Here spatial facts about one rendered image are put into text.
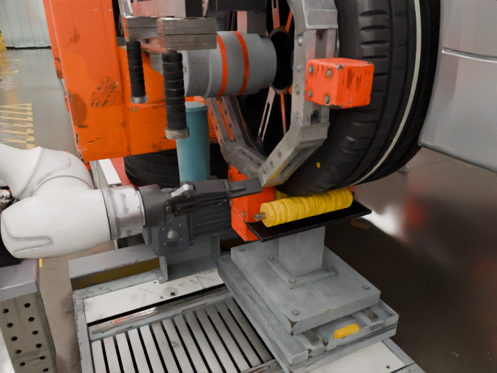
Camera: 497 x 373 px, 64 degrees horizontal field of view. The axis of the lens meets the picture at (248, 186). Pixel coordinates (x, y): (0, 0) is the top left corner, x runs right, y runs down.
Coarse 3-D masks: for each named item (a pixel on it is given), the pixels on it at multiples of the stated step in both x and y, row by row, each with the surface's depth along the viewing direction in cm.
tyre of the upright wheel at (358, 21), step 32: (352, 0) 67; (384, 0) 66; (352, 32) 68; (384, 32) 66; (416, 32) 69; (384, 64) 68; (384, 96) 71; (416, 96) 74; (352, 128) 73; (384, 128) 75; (416, 128) 79; (320, 160) 83; (352, 160) 78; (384, 160) 84; (288, 192) 99
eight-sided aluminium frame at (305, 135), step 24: (288, 0) 69; (312, 0) 66; (312, 24) 66; (336, 24) 68; (312, 48) 67; (216, 120) 111; (312, 120) 74; (240, 144) 110; (288, 144) 79; (312, 144) 77; (240, 168) 102; (264, 168) 89; (288, 168) 88
